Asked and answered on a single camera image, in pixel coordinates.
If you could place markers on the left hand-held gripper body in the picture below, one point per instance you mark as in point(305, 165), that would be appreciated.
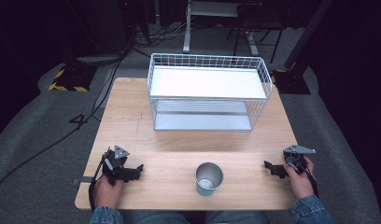
point(116, 161)

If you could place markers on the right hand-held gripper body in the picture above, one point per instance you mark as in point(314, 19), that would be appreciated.
point(296, 155)

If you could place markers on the person's right hand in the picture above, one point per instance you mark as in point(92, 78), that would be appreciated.
point(299, 183)

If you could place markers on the person's left hand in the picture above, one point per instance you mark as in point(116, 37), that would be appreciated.
point(107, 193)

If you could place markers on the grey table clamp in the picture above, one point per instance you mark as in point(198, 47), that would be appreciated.
point(82, 180)

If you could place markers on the metal cup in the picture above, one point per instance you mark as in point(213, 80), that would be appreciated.
point(208, 179)

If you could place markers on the black base with striped tape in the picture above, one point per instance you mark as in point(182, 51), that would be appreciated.
point(291, 82)
point(73, 77)

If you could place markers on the black slanted pole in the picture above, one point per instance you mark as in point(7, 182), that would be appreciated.
point(307, 34)

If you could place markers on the black metal stand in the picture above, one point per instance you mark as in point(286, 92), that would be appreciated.
point(257, 28)

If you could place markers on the white metal desk frame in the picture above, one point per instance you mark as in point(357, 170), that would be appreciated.
point(194, 18)

